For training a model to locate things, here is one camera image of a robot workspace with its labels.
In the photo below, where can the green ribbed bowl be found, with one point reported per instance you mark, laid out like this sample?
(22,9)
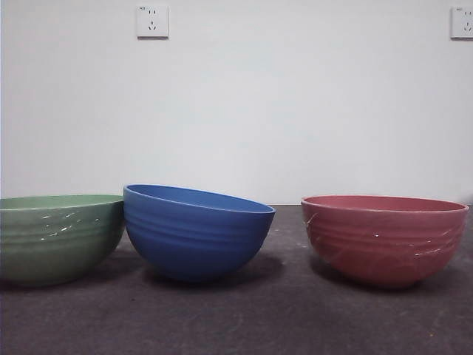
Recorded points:
(55,240)

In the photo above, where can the red ribbed bowl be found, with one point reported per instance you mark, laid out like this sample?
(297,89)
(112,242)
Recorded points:
(384,244)

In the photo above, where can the blue ribbed bowl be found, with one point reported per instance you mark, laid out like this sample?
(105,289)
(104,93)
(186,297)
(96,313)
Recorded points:
(192,244)

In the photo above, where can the white wall power outlet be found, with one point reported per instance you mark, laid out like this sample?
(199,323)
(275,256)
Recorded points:
(462,23)
(152,22)

